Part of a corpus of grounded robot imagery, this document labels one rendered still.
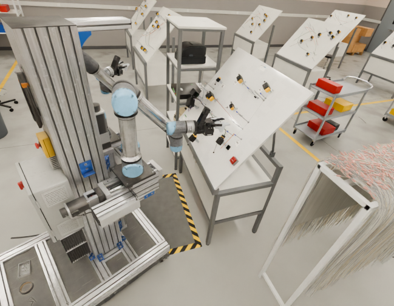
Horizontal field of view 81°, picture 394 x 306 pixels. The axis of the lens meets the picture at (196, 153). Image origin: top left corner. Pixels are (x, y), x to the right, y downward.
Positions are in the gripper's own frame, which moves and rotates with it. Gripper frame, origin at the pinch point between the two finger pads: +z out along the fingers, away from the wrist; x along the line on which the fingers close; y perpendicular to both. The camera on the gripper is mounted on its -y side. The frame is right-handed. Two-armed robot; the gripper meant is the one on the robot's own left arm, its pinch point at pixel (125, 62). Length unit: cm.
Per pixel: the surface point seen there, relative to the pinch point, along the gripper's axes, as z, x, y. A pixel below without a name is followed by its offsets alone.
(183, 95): 61, 36, 41
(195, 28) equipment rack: 60, 37, -31
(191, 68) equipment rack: 63, 39, 9
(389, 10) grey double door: 1201, 452, -75
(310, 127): 252, 222, 110
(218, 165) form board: -24, 112, 45
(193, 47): 69, 35, -11
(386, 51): 656, 375, 6
